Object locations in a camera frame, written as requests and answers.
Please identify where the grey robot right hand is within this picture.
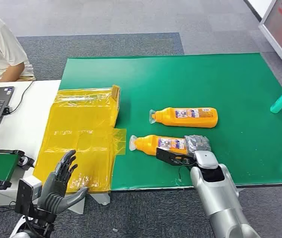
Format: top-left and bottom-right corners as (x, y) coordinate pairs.
(156, 135), (212, 167)

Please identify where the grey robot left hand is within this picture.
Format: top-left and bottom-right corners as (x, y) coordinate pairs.
(38, 150), (89, 216)

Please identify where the orange bottle with label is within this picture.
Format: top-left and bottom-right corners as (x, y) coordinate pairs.
(149, 107), (218, 129)
(129, 134), (188, 156)

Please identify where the green table mat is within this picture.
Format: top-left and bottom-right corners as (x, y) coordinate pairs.
(58, 53), (282, 191)

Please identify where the yellow plastic wrapped cardboard box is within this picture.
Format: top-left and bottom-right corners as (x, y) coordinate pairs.
(33, 85), (127, 194)

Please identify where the red and white display stand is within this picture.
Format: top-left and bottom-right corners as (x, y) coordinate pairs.
(258, 0), (282, 61)

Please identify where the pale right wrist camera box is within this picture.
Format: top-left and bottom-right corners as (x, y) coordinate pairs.
(194, 150), (219, 170)

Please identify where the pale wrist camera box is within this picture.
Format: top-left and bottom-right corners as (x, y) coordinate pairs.
(15, 175), (42, 216)
(194, 150), (219, 170)

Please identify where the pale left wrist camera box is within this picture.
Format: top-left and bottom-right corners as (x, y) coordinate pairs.
(15, 175), (42, 216)

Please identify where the black laptop cable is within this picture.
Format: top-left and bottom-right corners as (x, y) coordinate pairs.
(3, 80), (34, 116)

